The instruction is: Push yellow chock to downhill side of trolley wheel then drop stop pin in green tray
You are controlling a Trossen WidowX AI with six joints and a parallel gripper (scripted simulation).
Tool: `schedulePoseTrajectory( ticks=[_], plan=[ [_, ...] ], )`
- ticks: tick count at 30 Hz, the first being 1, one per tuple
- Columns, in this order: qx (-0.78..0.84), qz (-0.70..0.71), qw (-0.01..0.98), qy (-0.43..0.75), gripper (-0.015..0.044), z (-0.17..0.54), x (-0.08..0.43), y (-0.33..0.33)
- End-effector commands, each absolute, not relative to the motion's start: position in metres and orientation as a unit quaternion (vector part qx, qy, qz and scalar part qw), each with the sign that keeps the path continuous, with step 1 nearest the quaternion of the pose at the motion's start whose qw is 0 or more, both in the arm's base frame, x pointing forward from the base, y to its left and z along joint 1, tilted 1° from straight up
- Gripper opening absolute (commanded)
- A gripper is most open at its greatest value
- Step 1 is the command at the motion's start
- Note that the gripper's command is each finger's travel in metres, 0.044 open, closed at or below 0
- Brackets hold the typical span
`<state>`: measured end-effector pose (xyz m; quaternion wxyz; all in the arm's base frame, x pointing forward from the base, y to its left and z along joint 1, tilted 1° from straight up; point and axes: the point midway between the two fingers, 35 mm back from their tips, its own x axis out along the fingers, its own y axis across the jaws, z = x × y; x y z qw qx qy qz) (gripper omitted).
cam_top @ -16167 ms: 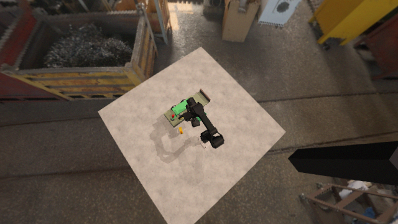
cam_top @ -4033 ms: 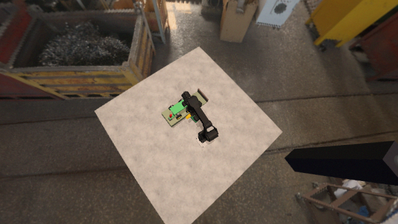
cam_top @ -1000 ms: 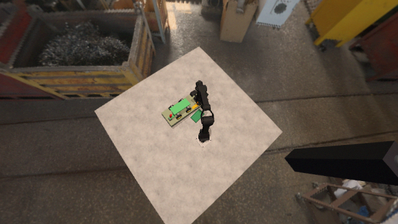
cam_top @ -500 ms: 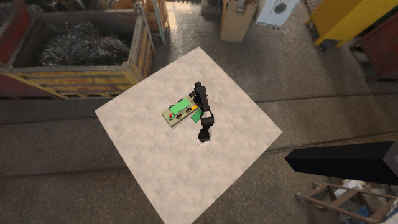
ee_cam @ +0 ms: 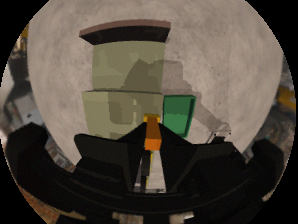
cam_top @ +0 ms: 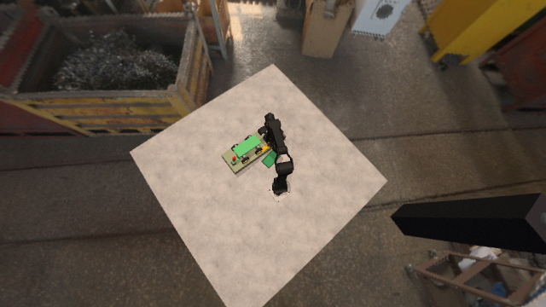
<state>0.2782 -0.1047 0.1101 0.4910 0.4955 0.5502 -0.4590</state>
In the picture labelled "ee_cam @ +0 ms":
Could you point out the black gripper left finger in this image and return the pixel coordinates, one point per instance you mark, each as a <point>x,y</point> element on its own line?
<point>125,151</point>

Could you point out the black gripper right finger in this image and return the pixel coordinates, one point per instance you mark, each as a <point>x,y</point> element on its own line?
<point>178,155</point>

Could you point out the green tray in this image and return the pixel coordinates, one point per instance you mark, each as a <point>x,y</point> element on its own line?
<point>176,114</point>
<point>191,110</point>

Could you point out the small green-topped trolley with black wheels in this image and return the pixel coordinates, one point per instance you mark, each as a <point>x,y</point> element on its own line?
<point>141,181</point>

